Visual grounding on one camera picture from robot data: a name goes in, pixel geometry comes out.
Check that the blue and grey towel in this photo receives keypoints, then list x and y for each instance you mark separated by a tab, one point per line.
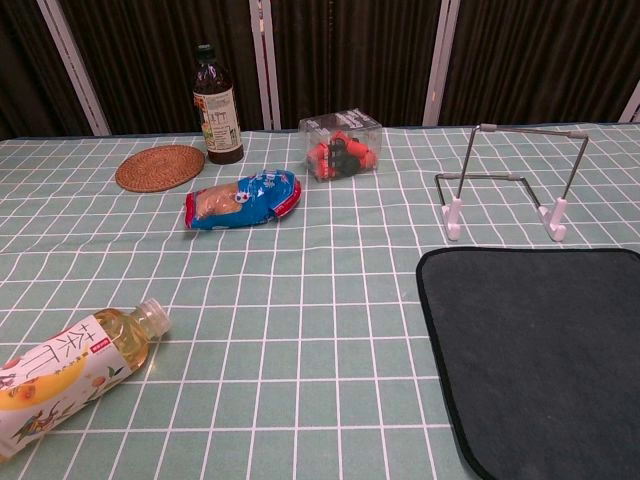
540	360

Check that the clear box with orange clips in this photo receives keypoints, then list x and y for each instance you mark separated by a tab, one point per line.
340	150

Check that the blue red snack bag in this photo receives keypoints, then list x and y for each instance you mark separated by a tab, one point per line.
240	200

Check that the green checked tablecloth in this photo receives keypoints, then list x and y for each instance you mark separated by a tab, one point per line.
320	300

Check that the white partition frame post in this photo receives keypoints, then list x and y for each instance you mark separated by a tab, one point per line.
75	70
440	65
632	105
265	65

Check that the dark glass bottle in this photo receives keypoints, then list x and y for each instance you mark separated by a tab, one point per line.
217	100

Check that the yellow tea plastic bottle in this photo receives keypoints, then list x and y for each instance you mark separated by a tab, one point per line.
65	370

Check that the round woven rattan coaster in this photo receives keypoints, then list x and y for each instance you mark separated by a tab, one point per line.
160	168

